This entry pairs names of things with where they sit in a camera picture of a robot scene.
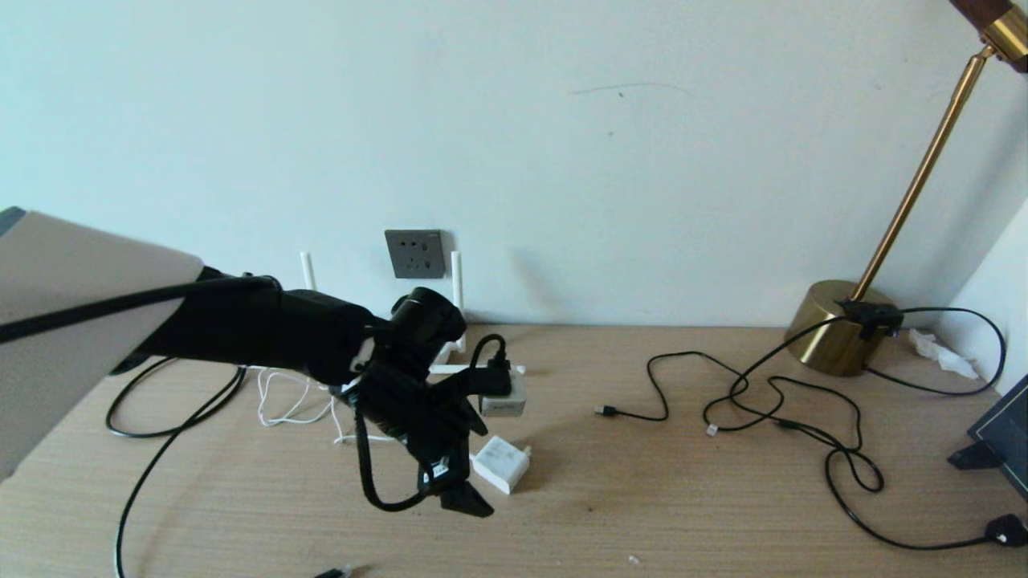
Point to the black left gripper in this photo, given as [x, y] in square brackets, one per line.
[418, 417]

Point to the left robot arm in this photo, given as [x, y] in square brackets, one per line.
[72, 337]

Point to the white router with antennas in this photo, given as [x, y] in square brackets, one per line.
[456, 281]

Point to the black oval desk grommet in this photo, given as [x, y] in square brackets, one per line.
[127, 368]

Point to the brass desk lamp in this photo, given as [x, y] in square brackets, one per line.
[831, 327]

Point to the black clip on lamp base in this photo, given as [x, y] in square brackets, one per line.
[871, 318]

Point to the crumpled white tissue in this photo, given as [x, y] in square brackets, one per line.
[938, 352]

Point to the dark blue box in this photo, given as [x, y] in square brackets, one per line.
[1004, 429]

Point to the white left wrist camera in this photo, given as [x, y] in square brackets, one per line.
[506, 399]

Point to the grey wall socket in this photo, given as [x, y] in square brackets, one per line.
[416, 254]

